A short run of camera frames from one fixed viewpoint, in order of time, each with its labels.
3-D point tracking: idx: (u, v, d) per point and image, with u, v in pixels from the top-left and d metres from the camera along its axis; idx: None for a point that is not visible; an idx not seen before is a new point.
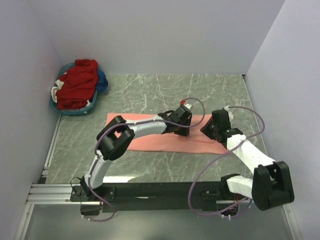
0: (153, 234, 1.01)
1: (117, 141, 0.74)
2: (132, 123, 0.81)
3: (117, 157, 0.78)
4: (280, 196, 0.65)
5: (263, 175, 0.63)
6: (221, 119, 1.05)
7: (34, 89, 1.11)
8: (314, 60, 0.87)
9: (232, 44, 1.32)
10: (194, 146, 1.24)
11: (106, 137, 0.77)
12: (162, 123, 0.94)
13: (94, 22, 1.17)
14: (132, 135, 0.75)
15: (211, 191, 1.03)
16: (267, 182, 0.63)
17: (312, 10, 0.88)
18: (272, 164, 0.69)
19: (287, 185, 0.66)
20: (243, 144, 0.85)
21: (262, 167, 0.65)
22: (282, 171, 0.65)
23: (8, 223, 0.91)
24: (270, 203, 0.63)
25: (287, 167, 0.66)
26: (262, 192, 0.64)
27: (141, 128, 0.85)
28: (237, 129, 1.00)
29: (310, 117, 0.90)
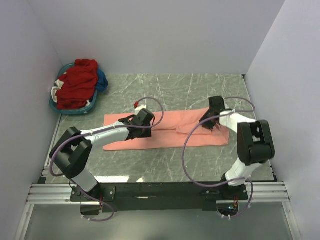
0: (153, 234, 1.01)
1: (72, 156, 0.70)
2: (88, 134, 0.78)
3: (77, 172, 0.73)
4: (263, 148, 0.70)
5: (243, 126, 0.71)
6: (216, 100, 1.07)
7: (35, 89, 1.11)
8: (314, 60, 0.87)
9: (232, 44, 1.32)
10: (192, 139, 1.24)
11: (60, 153, 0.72)
12: (123, 130, 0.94)
13: (94, 22, 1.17)
14: (89, 146, 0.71)
15: (211, 191, 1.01)
16: (247, 132, 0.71)
17: (312, 10, 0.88)
18: (255, 123, 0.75)
19: (268, 139, 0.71)
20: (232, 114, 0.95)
21: (244, 121, 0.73)
22: (262, 125, 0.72)
23: (8, 223, 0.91)
24: (251, 152, 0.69)
25: (267, 123, 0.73)
26: (244, 142, 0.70)
27: (99, 137, 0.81)
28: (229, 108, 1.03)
29: (310, 117, 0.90)
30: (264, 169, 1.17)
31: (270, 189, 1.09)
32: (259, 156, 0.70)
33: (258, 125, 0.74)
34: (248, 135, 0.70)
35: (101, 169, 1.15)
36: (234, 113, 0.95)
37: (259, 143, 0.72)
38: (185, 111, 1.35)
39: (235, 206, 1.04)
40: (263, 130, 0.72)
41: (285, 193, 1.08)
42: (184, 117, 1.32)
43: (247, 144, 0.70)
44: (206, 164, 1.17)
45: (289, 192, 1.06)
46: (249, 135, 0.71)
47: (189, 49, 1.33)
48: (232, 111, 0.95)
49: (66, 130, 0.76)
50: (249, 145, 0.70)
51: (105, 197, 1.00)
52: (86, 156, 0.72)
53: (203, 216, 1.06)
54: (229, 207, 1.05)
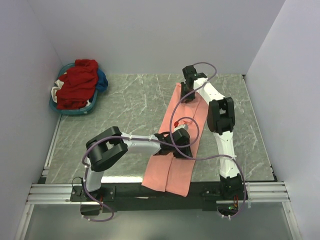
0: (153, 234, 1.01)
1: (108, 152, 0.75)
2: (127, 138, 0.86)
3: (104, 168, 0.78)
4: (226, 121, 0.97)
5: (213, 106, 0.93)
6: (188, 69, 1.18)
7: (35, 89, 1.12)
8: (313, 60, 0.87)
9: (232, 44, 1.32)
10: (199, 116, 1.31)
11: (96, 146, 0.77)
12: (156, 145, 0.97)
13: (94, 22, 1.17)
14: (124, 149, 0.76)
15: (210, 191, 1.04)
16: (215, 110, 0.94)
17: (313, 10, 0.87)
18: (222, 100, 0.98)
19: (231, 113, 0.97)
20: (205, 86, 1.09)
21: (213, 101, 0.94)
22: (228, 103, 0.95)
23: (8, 223, 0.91)
24: (217, 125, 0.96)
25: (232, 101, 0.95)
26: (213, 118, 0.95)
27: (135, 145, 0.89)
28: (202, 73, 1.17)
29: (309, 116, 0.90)
30: (264, 170, 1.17)
31: (270, 189, 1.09)
32: (223, 126, 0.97)
33: (225, 102, 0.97)
34: (215, 112, 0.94)
35: None
36: (206, 84, 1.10)
37: (224, 116, 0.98)
38: (170, 105, 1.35)
39: (235, 206, 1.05)
40: (228, 106, 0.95)
41: (285, 193, 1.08)
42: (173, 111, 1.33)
43: (215, 119, 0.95)
44: (206, 164, 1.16)
45: (289, 192, 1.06)
46: (217, 112, 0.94)
47: (189, 49, 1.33)
48: (206, 82, 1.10)
49: (110, 128, 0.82)
50: (217, 120, 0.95)
51: (105, 197, 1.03)
52: (117, 158, 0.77)
53: (204, 216, 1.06)
54: (229, 206, 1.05)
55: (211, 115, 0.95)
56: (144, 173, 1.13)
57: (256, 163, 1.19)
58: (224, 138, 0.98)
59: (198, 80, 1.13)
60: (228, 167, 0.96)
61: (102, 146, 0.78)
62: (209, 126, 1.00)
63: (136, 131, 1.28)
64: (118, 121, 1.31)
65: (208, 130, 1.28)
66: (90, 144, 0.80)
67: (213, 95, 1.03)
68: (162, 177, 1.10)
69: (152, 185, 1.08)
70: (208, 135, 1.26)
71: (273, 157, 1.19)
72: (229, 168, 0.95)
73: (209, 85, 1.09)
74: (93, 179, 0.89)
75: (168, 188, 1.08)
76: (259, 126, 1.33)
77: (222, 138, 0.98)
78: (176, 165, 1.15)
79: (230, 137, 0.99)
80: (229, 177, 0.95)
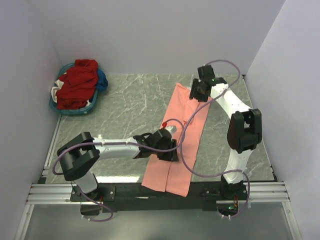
0: (153, 234, 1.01)
1: (77, 161, 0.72)
2: (99, 143, 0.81)
3: (77, 176, 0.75)
4: (251, 137, 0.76)
5: (237, 118, 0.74)
6: (205, 70, 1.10)
7: (35, 89, 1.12)
8: (313, 60, 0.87)
9: (232, 44, 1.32)
10: (199, 116, 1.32)
11: (66, 154, 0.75)
12: (135, 148, 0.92)
13: (94, 22, 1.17)
14: (96, 156, 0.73)
15: (211, 191, 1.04)
16: (240, 124, 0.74)
17: (312, 10, 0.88)
18: (248, 112, 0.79)
19: (257, 128, 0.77)
20: (226, 93, 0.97)
21: (237, 113, 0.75)
22: (255, 116, 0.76)
23: (8, 223, 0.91)
24: (241, 141, 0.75)
25: (260, 114, 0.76)
26: (236, 132, 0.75)
27: (109, 150, 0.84)
28: (221, 79, 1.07)
29: (309, 116, 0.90)
30: (264, 170, 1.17)
31: (270, 189, 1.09)
32: (247, 143, 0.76)
33: (250, 114, 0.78)
34: (240, 127, 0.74)
35: (101, 169, 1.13)
36: (228, 93, 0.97)
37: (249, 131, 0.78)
38: (170, 104, 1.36)
39: (235, 206, 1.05)
40: (255, 119, 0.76)
41: (285, 193, 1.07)
42: (174, 110, 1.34)
43: (239, 134, 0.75)
44: (206, 164, 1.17)
45: (289, 192, 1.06)
46: (241, 126, 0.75)
47: (189, 49, 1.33)
48: (226, 89, 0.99)
49: (80, 134, 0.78)
50: (241, 135, 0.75)
51: (105, 197, 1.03)
52: (89, 165, 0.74)
53: (203, 216, 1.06)
54: (229, 206, 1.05)
55: (234, 129, 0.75)
56: (144, 174, 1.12)
57: (256, 163, 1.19)
58: (241, 155, 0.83)
59: (217, 87, 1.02)
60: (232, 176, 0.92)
61: (73, 154, 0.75)
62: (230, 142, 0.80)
63: (136, 131, 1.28)
64: (118, 121, 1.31)
65: (208, 130, 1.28)
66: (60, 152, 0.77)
67: (235, 105, 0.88)
68: (163, 177, 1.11)
69: (153, 185, 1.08)
70: (208, 135, 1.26)
71: (273, 157, 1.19)
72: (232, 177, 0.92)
73: (230, 93, 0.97)
74: (82, 182, 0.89)
75: (168, 188, 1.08)
76: None
77: (239, 155, 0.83)
78: (176, 165, 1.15)
79: (247, 155, 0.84)
80: (231, 183, 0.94)
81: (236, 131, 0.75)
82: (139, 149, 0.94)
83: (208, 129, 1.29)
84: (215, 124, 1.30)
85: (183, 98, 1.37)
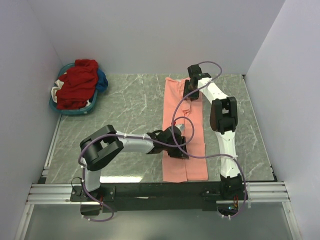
0: (153, 234, 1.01)
1: (103, 150, 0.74)
2: (121, 136, 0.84)
3: (100, 167, 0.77)
4: (228, 120, 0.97)
5: (215, 105, 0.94)
6: (193, 68, 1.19)
7: (35, 89, 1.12)
8: (314, 60, 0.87)
9: (232, 44, 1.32)
10: (195, 104, 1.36)
11: (91, 145, 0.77)
12: (150, 143, 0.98)
13: (94, 22, 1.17)
14: (120, 147, 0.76)
15: (211, 191, 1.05)
16: (218, 110, 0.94)
17: (313, 11, 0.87)
18: (225, 99, 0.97)
19: (233, 113, 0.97)
20: (209, 85, 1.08)
21: (216, 100, 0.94)
22: (231, 103, 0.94)
23: (8, 223, 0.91)
24: (219, 124, 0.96)
25: (235, 100, 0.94)
26: (215, 116, 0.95)
27: (130, 143, 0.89)
28: (207, 73, 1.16)
29: (309, 116, 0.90)
30: (264, 170, 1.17)
31: (270, 189, 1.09)
32: (225, 125, 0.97)
33: (228, 101, 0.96)
34: (218, 112, 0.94)
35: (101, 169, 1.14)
36: (211, 84, 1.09)
37: (227, 115, 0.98)
38: (167, 98, 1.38)
39: (235, 206, 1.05)
40: (230, 105, 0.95)
41: (285, 193, 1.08)
42: (171, 104, 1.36)
43: (218, 118, 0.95)
44: (207, 164, 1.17)
45: (289, 192, 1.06)
46: (219, 111, 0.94)
47: (189, 49, 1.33)
48: (210, 81, 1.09)
49: (104, 126, 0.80)
50: (219, 119, 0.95)
51: (105, 197, 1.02)
52: (113, 156, 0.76)
53: (204, 216, 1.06)
54: (229, 206, 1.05)
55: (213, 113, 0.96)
56: (162, 167, 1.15)
57: (256, 163, 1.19)
58: (226, 138, 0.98)
59: (203, 80, 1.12)
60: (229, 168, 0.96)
61: (98, 145, 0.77)
62: (212, 124, 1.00)
63: (136, 131, 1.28)
64: (118, 121, 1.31)
65: (208, 130, 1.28)
66: (84, 143, 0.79)
67: (216, 95, 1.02)
68: (181, 170, 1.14)
69: (175, 178, 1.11)
70: (208, 135, 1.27)
71: (273, 157, 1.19)
72: (229, 167, 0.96)
73: (213, 85, 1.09)
74: (90, 179, 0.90)
75: (190, 178, 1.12)
76: (259, 126, 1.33)
77: (224, 138, 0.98)
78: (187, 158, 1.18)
79: (232, 137, 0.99)
80: (229, 177, 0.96)
81: (215, 115, 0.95)
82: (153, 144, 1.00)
83: (209, 129, 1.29)
84: None
85: (176, 90, 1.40)
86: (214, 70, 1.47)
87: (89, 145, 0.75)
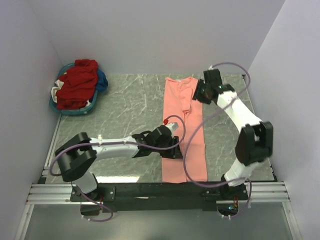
0: (153, 234, 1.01)
1: (75, 161, 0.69)
2: (96, 143, 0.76)
3: (74, 177, 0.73)
4: (261, 152, 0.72)
5: (247, 132, 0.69)
6: (212, 75, 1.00)
7: (35, 89, 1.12)
8: (314, 60, 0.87)
9: (233, 44, 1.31)
10: (195, 104, 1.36)
11: (66, 153, 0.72)
12: (134, 147, 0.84)
13: (94, 22, 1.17)
14: (93, 157, 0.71)
15: (210, 191, 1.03)
16: (250, 138, 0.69)
17: (312, 11, 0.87)
18: (258, 124, 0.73)
19: (268, 142, 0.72)
20: (234, 103, 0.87)
21: (248, 127, 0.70)
22: (267, 129, 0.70)
23: (8, 223, 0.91)
24: (251, 155, 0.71)
25: (272, 127, 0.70)
26: (246, 146, 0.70)
27: (107, 150, 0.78)
28: (228, 86, 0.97)
29: (308, 116, 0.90)
30: (264, 170, 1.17)
31: (270, 189, 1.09)
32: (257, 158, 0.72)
33: (261, 126, 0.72)
34: (250, 141, 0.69)
35: (101, 169, 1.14)
36: (236, 100, 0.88)
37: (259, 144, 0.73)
38: (167, 99, 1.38)
39: (235, 206, 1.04)
40: (266, 133, 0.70)
41: (285, 193, 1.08)
42: (171, 104, 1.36)
43: (249, 148, 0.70)
44: (206, 164, 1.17)
45: (289, 192, 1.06)
46: (252, 140, 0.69)
47: (189, 49, 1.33)
48: (235, 97, 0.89)
49: (76, 134, 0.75)
50: (251, 150, 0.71)
51: (105, 197, 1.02)
52: (87, 165, 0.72)
53: (204, 216, 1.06)
54: (229, 207, 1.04)
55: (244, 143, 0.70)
56: (162, 167, 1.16)
57: None
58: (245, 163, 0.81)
59: (225, 95, 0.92)
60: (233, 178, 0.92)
61: (70, 155, 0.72)
62: (240, 156, 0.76)
63: (136, 131, 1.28)
64: (118, 121, 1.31)
65: (208, 130, 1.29)
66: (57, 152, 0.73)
67: (244, 116, 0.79)
68: (181, 170, 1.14)
69: (175, 179, 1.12)
70: (208, 135, 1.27)
71: (273, 157, 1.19)
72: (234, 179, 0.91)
73: (238, 102, 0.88)
74: (80, 183, 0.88)
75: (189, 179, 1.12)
76: None
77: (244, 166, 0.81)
78: (186, 158, 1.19)
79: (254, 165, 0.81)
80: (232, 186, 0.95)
81: (244, 146, 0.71)
82: (138, 148, 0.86)
83: (209, 129, 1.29)
84: (215, 124, 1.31)
85: (176, 91, 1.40)
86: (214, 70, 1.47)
87: (63, 153, 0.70)
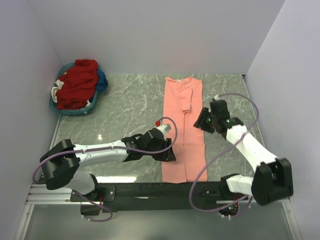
0: (153, 235, 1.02)
1: (57, 169, 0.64)
2: (80, 150, 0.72)
3: (59, 185, 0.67)
4: (281, 192, 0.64)
5: (264, 172, 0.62)
6: (220, 108, 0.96)
7: (35, 89, 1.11)
8: (314, 60, 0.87)
9: (233, 44, 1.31)
10: (195, 104, 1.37)
11: (51, 161, 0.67)
12: (122, 151, 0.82)
13: (94, 22, 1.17)
14: (76, 165, 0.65)
15: (211, 191, 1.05)
16: (268, 178, 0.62)
17: (313, 11, 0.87)
18: (274, 161, 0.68)
19: (287, 182, 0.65)
20: (244, 139, 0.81)
21: (264, 165, 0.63)
22: (284, 167, 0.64)
23: (8, 223, 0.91)
24: (270, 196, 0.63)
25: (290, 164, 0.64)
26: (263, 187, 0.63)
27: (92, 157, 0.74)
28: (238, 119, 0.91)
29: (309, 116, 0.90)
30: None
31: None
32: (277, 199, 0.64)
33: (277, 164, 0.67)
34: (268, 182, 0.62)
35: (101, 169, 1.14)
36: (246, 135, 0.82)
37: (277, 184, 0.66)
38: (166, 99, 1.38)
39: (235, 206, 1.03)
40: (284, 171, 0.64)
41: None
42: (171, 104, 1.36)
43: (267, 190, 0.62)
44: (206, 164, 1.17)
45: None
46: (269, 181, 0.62)
47: (189, 48, 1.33)
48: (245, 131, 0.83)
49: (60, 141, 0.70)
50: (269, 191, 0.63)
51: (105, 197, 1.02)
52: (71, 173, 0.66)
53: (204, 216, 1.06)
54: (229, 207, 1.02)
55: (261, 184, 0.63)
56: (162, 167, 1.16)
57: None
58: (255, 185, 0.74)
59: (234, 131, 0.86)
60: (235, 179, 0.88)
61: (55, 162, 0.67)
62: (255, 198, 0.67)
63: (136, 131, 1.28)
64: (118, 121, 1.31)
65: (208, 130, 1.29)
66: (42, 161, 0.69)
67: (259, 154, 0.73)
68: (180, 170, 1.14)
69: (175, 179, 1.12)
70: (208, 135, 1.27)
71: None
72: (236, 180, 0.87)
73: (249, 136, 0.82)
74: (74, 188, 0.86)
75: (189, 178, 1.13)
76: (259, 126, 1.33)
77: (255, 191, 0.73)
78: (186, 158, 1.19)
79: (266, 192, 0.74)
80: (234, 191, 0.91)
81: (261, 187, 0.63)
82: (127, 152, 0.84)
83: None
84: None
85: (176, 91, 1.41)
86: (214, 70, 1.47)
87: (47, 160, 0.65)
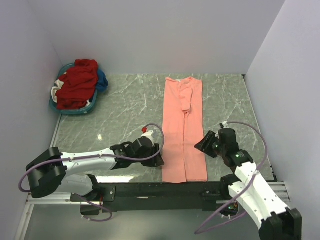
0: (153, 234, 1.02)
1: (43, 178, 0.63)
2: (67, 159, 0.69)
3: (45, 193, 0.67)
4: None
5: (274, 225, 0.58)
6: (229, 140, 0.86)
7: (35, 89, 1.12)
8: (313, 61, 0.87)
9: (232, 44, 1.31)
10: (195, 105, 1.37)
11: (37, 169, 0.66)
12: (110, 160, 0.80)
13: (94, 22, 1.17)
14: (62, 174, 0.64)
15: (210, 191, 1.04)
16: (278, 231, 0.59)
17: (312, 11, 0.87)
18: (285, 211, 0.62)
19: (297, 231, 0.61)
20: (255, 182, 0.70)
21: (275, 218, 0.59)
22: (295, 220, 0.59)
23: (8, 223, 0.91)
24: None
25: (301, 217, 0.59)
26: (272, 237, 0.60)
27: (79, 165, 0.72)
28: (248, 155, 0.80)
29: (308, 117, 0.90)
30: (264, 170, 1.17)
31: None
32: None
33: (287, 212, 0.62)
34: (277, 234, 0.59)
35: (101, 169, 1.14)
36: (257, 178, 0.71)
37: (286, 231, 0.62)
38: (167, 99, 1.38)
39: (235, 206, 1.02)
40: (295, 223, 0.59)
41: (285, 193, 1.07)
42: (171, 104, 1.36)
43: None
44: (206, 164, 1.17)
45: (289, 192, 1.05)
46: (279, 233, 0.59)
47: (189, 48, 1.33)
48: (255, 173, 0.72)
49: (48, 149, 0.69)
50: None
51: (105, 197, 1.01)
52: (57, 182, 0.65)
53: (204, 216, 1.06)
54: (229, 206, 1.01)
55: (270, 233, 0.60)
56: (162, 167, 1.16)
57: (257, 163, 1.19)
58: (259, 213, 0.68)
59: (244, 171, 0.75)
60: (237, 187, 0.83)
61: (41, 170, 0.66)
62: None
63: (136, 131, 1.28)
64: (118, 121, 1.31)
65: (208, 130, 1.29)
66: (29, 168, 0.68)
67: (270, 202, 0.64)
68: (180, 170, 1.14)
69: (174, 179, 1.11)
70: None
71: (273, 158, 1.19)
72: (239, 188, 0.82)
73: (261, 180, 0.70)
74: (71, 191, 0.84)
75: (189, 178, 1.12)
76: (258, 126, 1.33)
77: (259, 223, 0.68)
78: (186, 158, 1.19)
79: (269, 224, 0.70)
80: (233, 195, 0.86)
81: (268, 235, 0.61)
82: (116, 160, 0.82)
83: (208, 129, 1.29)
84: (215, 124, 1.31)
85: (176, 91, 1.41)
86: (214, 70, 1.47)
87: (33, 169, 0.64)
